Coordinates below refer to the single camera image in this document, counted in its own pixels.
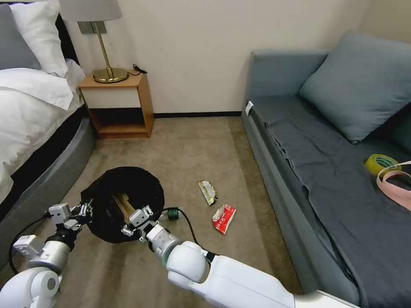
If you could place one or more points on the grey round bed frame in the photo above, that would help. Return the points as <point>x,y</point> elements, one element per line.
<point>57,163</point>

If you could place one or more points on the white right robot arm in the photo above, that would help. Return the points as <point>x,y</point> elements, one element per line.
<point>231,279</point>

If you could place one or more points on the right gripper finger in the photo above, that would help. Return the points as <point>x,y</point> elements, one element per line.
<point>128,231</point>
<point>148,211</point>

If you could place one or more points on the white sofa tag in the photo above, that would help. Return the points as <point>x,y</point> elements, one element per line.
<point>249,107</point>

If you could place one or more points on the dark grey sofa sheet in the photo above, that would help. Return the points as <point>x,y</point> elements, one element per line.
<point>340,179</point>

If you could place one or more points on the white robot front shell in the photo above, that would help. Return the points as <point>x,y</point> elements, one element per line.
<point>327,298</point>

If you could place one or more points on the green gold snack wrapper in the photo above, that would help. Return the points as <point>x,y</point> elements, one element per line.
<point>207,192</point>

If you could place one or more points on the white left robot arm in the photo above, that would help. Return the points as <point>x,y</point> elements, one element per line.
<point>32,282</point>

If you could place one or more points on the red white crumpled package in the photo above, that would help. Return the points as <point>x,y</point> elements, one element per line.
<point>224,219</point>

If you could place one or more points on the blue grey sofa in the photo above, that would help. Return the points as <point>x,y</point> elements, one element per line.
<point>279,179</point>

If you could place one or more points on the brass lamp with grey shade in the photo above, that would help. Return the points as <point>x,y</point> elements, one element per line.
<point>105,75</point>

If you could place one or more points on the blue grey cushion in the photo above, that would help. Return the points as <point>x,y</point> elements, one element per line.
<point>356,86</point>

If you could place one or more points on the large white pillow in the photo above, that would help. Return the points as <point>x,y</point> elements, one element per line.
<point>38,35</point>

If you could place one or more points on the white duvet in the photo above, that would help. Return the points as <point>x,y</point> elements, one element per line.
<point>29,118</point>

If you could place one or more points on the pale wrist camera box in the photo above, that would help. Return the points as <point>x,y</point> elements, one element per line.
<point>138,218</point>
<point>59,213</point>

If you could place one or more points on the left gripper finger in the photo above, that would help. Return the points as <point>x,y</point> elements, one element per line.
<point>83,207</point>
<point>80,222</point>

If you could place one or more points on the black headboard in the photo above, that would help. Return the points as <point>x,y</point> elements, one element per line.
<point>68,43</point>

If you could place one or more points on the yellow tape roll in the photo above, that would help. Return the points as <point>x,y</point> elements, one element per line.
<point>372,163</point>

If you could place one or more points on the black round trash bin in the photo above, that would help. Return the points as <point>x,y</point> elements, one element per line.
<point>128,183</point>

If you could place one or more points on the tan wooden scrap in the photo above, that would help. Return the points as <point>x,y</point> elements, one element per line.
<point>123,205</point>

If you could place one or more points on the small bottle with green label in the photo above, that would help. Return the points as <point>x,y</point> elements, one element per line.
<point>172,214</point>

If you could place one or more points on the grey pillow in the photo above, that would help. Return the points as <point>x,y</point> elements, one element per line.
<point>14,45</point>

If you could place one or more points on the wooden nightstand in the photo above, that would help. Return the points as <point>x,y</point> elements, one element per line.
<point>146,102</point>

